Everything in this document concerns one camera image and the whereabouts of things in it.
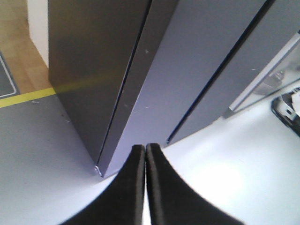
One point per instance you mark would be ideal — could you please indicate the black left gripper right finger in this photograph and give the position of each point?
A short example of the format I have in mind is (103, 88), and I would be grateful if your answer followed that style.
(172, 201)

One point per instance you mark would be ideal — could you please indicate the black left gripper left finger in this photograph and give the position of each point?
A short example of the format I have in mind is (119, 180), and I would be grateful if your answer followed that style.
(121, 203)

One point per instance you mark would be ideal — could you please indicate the fridge door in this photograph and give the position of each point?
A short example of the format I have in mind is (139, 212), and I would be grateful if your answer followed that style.
(198, 38)

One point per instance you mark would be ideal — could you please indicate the dark grey fridge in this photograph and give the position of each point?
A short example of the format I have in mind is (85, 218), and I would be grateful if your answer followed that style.
(100, 52)

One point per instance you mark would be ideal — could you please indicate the grey cabinet beside fridge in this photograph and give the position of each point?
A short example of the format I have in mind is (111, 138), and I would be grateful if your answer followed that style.
(281, 71)

